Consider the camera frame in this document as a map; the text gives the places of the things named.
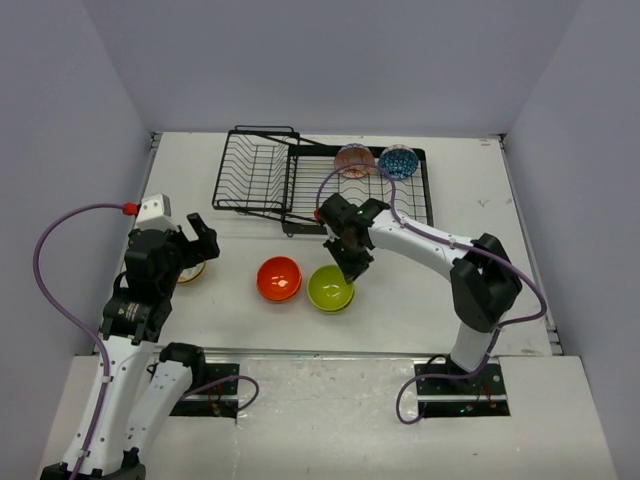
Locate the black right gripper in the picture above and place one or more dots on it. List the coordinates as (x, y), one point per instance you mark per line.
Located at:
(351, 269)

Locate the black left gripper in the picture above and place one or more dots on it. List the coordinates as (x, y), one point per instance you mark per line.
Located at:
(197, 250)

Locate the lime green bowl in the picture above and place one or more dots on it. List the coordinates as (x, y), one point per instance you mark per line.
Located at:
(328, 280)
(331, 304)

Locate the orange bowl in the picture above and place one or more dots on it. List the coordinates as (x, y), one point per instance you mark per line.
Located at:
(278, 290)
(279, 267)

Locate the red patterned bowl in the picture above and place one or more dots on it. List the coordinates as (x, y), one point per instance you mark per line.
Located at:
(354, 161)

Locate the blue patterned bowl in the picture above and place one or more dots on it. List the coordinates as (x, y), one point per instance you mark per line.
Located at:
(399, 161)

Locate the floral leaf pattern bowl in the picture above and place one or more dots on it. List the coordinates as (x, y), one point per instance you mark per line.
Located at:
(192, 272)

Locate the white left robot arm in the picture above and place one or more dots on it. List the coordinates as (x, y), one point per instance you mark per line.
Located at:
(118, 427)

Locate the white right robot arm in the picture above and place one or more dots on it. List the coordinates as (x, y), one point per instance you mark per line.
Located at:
(483, 285)

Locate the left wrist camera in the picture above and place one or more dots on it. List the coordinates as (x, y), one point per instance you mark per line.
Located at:
(152, 212)

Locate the black wire dish rack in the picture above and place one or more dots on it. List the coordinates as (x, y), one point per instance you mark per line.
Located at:
(273, 172)

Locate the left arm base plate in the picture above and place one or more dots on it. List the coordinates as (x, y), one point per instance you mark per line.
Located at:
(219, 401)

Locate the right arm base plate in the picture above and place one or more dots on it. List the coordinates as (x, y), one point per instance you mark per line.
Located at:
(482, 396)

